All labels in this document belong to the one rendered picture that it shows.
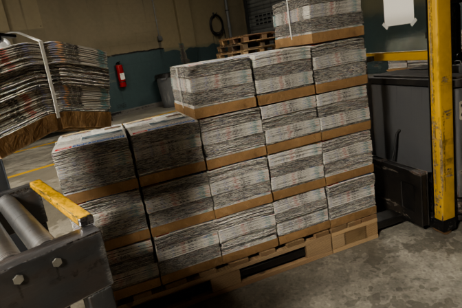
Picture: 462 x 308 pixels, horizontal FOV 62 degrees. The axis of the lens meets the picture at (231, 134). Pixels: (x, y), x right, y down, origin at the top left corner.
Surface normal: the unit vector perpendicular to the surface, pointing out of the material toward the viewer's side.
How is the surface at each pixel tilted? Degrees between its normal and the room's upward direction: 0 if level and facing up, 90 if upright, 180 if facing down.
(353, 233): 90
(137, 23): 90
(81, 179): 90
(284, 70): 90
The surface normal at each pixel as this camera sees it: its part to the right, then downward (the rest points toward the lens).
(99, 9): 0.64, 0.07
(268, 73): 0.35, 0.16
